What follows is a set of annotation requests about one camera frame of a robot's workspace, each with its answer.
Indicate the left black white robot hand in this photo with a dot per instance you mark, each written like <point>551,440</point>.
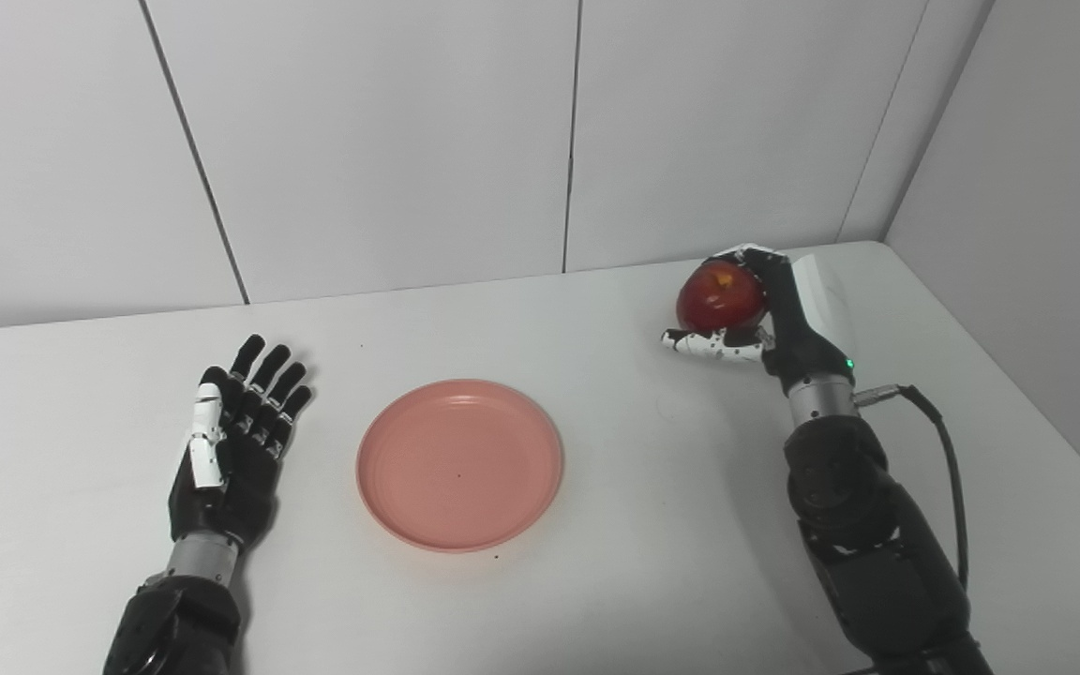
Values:
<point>240,469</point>

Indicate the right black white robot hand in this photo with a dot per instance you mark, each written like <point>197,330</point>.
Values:
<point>802,337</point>

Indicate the red apple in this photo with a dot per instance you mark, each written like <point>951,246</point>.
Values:
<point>718,298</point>

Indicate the pink round plate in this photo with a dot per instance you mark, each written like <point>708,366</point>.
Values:
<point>460,466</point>

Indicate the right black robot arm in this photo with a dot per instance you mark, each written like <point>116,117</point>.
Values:
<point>868,544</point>

